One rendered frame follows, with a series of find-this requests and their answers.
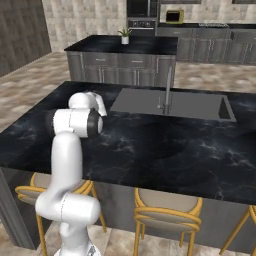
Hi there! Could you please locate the black wall oven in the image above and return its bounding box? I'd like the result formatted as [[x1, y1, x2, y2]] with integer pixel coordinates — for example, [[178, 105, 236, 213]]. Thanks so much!
[[126, 0, 159, 37]]

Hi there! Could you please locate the yellow microwave oven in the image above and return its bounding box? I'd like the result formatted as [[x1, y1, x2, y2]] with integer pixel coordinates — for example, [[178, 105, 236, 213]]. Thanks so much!
[[165, 9, 185, 25]]

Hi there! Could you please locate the green plant in white pot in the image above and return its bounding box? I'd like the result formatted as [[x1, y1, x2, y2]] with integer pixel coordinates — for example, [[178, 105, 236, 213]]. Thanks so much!
[[117, 27, 133, 46]]

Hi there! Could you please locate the grey island cupboard run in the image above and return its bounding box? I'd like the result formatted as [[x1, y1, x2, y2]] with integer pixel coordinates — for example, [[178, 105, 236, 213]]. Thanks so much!
[[66, 50, 177, 88]]

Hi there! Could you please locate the grey sink basin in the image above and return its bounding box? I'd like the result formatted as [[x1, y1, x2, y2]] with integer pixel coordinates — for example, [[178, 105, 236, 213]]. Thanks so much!
[[109, 87, 238, 123]]

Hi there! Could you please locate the grey sink tap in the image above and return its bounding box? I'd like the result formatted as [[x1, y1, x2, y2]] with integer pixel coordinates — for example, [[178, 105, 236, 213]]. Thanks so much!
[[157, 65, 174, 116]]

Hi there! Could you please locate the black hob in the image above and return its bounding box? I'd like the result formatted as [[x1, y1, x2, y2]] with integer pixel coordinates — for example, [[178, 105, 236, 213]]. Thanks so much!
[[198, 22, 230, 28]]

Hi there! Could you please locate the grey wall cupboard run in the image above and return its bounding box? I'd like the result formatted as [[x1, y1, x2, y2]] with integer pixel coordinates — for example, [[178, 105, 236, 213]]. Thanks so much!
[[155, 26, 256, 66]]

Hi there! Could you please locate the yellow stool with grey seat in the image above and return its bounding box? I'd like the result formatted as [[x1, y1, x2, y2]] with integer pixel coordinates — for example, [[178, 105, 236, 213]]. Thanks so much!
[[133, 187, 204, 256], [218, 205, 256, 256], [14, 172, 108, 256]]

